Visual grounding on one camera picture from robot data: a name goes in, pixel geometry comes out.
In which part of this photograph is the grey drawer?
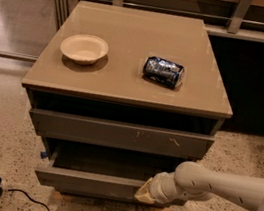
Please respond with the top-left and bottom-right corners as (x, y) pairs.
(36, 141), (181, 203)
(29, 108), (214, 159)

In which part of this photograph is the crushed blue soda can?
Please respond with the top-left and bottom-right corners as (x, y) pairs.
(142, 56), (185, 89)

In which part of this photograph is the grey drawer cabinet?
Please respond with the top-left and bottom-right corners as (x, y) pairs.
(8, 0), (248, 188)

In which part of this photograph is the grey top drawer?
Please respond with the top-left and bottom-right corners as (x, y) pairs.
(29, 108), (214, 159)

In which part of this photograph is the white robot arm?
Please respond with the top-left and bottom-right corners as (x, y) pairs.
(134, 161), (264, 211)

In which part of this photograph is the white paper bowl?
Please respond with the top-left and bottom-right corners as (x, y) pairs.
(60, 34), (109, 66)

